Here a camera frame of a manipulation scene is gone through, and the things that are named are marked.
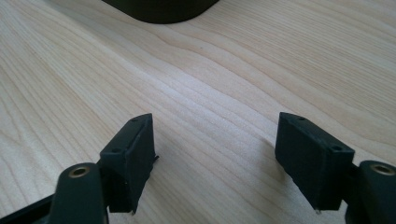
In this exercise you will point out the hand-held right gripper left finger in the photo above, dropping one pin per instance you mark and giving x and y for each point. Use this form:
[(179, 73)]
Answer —
[(129, 161)]

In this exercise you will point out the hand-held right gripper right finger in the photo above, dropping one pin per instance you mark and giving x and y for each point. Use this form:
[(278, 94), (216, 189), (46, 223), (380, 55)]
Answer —
[(311, 158)]

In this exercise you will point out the black round object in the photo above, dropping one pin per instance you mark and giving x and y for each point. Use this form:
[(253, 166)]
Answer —
[(160, 9)]

